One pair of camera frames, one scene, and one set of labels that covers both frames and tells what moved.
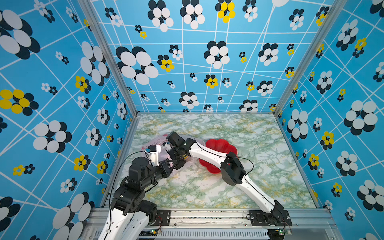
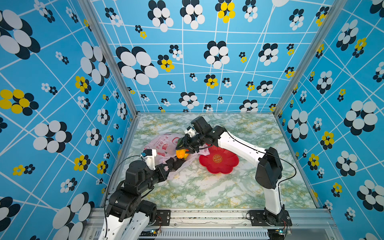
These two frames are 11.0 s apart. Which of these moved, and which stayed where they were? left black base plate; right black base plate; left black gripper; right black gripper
Moved: right black gripper
Stayed: left black gripper; left black base plate; right black base plate
